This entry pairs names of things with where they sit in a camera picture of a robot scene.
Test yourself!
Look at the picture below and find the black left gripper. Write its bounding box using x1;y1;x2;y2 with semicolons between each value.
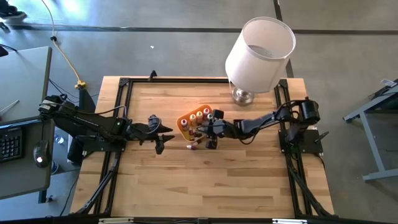
126;113;175;156

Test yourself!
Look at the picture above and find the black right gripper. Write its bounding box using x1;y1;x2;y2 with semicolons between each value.
197;109;240;150

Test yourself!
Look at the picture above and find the yellow plastic bin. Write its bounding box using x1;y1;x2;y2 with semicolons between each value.
175;104;216;143

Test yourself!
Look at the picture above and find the white table lamp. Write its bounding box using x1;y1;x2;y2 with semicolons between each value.
224;16;297;107

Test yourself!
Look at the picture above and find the silver aluminium extrusion bar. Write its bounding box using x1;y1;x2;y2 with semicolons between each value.
98;217;135;224
272;218;308;224

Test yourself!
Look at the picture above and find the black computer mouse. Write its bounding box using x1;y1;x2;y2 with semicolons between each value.
32;139;51;169

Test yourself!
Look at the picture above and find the grey desk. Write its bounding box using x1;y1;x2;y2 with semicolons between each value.
0;119;56;200
0;46;53;126

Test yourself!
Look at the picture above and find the black keyboard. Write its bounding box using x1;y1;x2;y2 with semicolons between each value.
0;126;24;164

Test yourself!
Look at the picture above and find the grey pen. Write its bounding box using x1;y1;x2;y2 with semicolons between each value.
0;99;21;114

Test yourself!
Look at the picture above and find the grey metal table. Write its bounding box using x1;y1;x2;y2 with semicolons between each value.
343;78;398;183

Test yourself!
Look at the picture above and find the white paper slip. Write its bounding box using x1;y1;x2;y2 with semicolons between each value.
379;78;397;88

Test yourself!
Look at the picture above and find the person's shoe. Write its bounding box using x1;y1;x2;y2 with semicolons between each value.
0;2;27;20

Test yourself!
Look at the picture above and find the yellow power cable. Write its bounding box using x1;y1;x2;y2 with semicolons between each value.
39;0;82;83

